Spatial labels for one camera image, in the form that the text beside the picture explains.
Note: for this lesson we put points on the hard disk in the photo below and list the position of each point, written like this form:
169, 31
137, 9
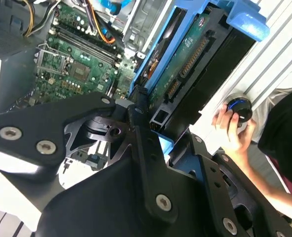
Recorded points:
197, 61

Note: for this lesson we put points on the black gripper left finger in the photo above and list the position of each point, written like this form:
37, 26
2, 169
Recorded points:
24, 118

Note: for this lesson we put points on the round black blue-ringed tool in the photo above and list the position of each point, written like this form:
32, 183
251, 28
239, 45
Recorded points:
242, 108

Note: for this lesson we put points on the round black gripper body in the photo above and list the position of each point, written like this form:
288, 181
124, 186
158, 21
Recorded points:
98, 209

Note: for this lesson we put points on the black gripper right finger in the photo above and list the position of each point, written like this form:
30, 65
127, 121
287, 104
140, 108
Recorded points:
215, 187

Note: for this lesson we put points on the person's bare hand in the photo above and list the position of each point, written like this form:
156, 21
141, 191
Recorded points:
237, 140

